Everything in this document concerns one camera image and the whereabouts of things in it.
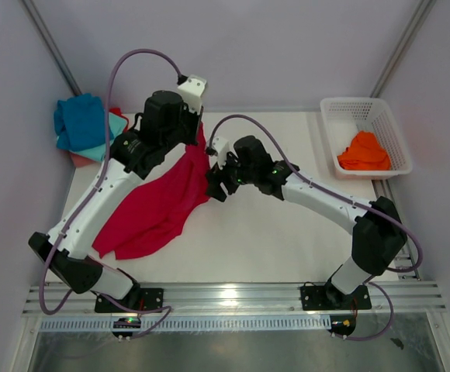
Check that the magenta t shirt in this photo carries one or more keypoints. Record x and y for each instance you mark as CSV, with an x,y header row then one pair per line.
x,y
155,213

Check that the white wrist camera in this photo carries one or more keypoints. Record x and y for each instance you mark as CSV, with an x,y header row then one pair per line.
x,y
218,147
192,88

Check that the left black controller board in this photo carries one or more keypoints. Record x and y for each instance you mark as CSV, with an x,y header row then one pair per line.
x,y
126,327

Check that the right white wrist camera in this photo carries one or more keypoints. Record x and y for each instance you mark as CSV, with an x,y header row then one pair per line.
x,y
218,147

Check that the slotted grey cable duct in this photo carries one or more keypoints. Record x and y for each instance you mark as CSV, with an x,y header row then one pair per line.
x,y
187,323

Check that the right side aluminium rail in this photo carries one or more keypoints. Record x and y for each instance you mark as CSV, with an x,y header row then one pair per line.
x,y
407,257

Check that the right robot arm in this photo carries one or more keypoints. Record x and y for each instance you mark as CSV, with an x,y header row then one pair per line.
x,y
376,238

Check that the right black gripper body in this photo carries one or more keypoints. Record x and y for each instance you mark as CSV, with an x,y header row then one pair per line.
x,y
233,170

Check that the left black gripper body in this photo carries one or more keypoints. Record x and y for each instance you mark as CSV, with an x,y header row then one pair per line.
x,y
187,132

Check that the pink folded t shirt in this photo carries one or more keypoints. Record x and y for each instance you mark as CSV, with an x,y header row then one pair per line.
x,y
80,161

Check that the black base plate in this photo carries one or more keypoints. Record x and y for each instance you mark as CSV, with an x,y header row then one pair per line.
x,y
326,297
137,299

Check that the left corner aluminium post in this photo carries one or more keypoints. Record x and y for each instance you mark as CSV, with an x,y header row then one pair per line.
x,y
48,40

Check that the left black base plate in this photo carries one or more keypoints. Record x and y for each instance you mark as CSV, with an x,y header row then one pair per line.
x,y
137,299

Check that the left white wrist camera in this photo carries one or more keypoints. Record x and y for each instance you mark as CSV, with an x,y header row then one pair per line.
x,y
192,88

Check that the white plastic basket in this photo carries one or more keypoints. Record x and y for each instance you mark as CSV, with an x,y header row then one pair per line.
x,y
345,117

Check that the corner aluminium post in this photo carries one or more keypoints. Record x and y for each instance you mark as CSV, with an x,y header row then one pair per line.
x,y
48,40
405,41

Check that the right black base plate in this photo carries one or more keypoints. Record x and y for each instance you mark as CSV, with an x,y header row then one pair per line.
x,y
326,297

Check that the orange t shirt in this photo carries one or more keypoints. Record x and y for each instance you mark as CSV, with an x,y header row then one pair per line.
x,y
364,154

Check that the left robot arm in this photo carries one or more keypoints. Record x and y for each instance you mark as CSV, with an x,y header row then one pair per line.
x,y
169,118

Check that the blue folded t shirt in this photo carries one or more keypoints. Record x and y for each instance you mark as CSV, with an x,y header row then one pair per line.
x,y
79,123

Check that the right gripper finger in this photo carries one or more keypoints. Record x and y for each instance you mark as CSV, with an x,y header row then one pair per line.
x,y
231,185
217,191

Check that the black controller board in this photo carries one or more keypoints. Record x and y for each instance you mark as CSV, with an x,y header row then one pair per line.
x,y
342,325
126,327

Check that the right black controller board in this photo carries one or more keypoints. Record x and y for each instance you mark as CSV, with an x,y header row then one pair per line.
x,y
342,325

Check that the red folded t shirt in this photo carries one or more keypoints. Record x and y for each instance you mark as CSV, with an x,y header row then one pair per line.
x,y
117,111

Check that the right corner aluminium post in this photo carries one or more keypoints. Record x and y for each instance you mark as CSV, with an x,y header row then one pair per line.
x,y
405,41

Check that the teal folded t shirt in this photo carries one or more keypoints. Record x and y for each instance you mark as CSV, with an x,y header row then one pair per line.
x,y
116,126

